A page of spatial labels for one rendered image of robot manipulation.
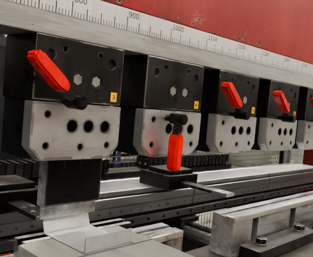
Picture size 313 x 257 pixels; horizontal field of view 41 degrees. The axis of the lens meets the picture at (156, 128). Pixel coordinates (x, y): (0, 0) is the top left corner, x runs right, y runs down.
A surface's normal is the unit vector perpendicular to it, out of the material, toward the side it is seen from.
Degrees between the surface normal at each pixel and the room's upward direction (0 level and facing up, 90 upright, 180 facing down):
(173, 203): 90
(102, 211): 90
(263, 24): 90
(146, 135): 90
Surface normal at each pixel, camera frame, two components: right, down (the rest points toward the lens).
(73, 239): 0.09, -0.99
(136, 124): -0.69, -0.02
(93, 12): 0.72, 0.11
